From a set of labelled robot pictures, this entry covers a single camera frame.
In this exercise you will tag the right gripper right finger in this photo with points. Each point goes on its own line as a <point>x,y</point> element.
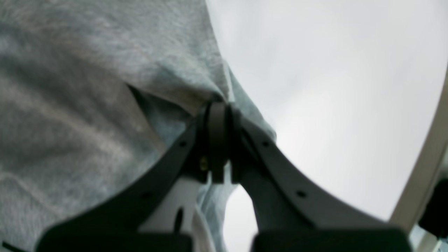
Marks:
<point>293,214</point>

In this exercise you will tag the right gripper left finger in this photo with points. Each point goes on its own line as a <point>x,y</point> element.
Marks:
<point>155,213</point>

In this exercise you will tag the grey t-shirt with black lettering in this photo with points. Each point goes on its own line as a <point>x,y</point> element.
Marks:
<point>93,93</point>

